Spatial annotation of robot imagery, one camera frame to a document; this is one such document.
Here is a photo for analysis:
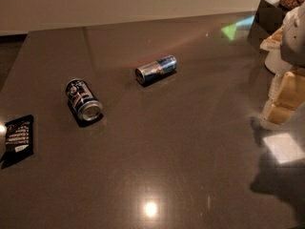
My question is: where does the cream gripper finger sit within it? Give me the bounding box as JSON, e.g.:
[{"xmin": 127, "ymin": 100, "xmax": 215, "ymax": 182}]
[
  {"xmin": 260, "ymin": 27, "xmax": 284, "ymax": 52},
  {"xmin": 260, "ymin": 68, "xmax": 305, "ymax": 128}
]

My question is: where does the blue pepsi can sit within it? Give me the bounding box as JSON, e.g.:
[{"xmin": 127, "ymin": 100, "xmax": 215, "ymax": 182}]
[{"xmin": 66, "ymin": 78, "xmax": 102, "ymax": 122}]

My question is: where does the silver blue red bull can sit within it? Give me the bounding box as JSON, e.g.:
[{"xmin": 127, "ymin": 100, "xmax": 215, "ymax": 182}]
[{"xmin": 134, "ymin": 55, "xmax": 177, "ymax": 84}]

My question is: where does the white cylindrical canister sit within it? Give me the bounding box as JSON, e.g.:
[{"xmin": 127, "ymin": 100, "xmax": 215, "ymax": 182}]
[{"xmin": 265, "ymin": 50, "xmax": 292, "ymax": 75}]

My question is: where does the black snack packet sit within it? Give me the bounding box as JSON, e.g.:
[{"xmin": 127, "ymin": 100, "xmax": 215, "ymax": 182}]
[{"xmin": 5, "ymin": 114, "xmax": 34, "ymax": 153}]

